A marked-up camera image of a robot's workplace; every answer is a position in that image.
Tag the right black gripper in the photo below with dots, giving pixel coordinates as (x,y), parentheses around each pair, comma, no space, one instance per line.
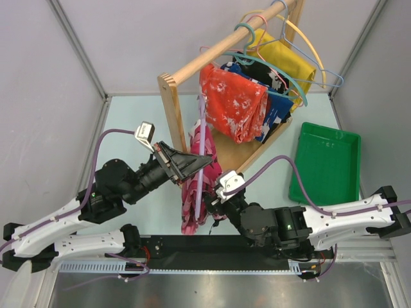
(213,202)

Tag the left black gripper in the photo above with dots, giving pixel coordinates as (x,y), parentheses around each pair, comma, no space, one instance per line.
(182,164)

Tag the pink camouflage trousers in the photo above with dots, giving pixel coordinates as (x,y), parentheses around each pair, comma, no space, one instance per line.
(190,223)

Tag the purple hanger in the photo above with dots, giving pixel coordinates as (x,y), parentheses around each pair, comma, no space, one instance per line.
(198,201)

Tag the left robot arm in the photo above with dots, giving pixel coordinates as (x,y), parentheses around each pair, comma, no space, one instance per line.
(116,184)

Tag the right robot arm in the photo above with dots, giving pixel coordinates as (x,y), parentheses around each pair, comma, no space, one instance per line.
(303,230)

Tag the orange white trousers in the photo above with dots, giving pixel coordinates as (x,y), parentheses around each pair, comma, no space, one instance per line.
(235,104)

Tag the blue patterned trousers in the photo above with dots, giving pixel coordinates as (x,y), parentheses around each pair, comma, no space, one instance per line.
(277,109)

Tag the teal hanger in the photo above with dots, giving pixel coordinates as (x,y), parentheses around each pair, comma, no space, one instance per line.
(296,102)

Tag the black white trousers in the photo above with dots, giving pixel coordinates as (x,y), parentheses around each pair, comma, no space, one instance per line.
(262,73)

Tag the pink hanger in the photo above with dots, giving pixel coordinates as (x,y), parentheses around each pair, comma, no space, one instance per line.
(290,92)

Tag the yellow trousers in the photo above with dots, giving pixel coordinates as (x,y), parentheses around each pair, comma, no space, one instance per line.
(277,54)

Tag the yellow hanger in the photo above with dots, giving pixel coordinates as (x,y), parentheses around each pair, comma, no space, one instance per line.
(317,60)

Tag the wooden clothes rack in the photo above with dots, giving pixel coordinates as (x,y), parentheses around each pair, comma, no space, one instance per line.
(230,155)

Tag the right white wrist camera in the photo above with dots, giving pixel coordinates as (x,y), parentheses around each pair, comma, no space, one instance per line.
(227,184)

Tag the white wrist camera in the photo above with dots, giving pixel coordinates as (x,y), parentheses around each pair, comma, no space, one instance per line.
(144,135)
(227,184)

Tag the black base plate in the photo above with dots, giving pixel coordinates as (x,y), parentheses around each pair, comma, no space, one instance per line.
(214,252)

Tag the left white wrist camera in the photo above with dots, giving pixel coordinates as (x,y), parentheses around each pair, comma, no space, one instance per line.
(144,135)

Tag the white cable duct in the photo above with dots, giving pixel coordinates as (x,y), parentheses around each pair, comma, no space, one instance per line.
(126,268)

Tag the light blue wire hanger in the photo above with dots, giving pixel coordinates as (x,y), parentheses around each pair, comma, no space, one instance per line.
(293,15)

